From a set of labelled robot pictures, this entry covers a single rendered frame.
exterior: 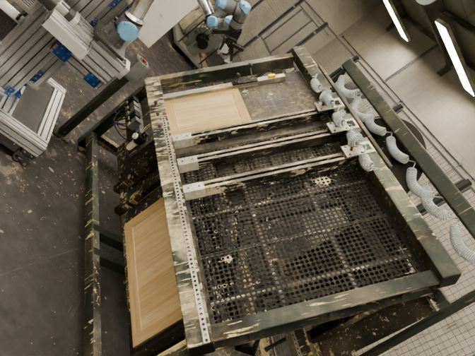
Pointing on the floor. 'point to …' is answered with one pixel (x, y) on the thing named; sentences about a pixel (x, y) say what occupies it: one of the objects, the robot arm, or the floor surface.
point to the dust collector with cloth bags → (197, 34)
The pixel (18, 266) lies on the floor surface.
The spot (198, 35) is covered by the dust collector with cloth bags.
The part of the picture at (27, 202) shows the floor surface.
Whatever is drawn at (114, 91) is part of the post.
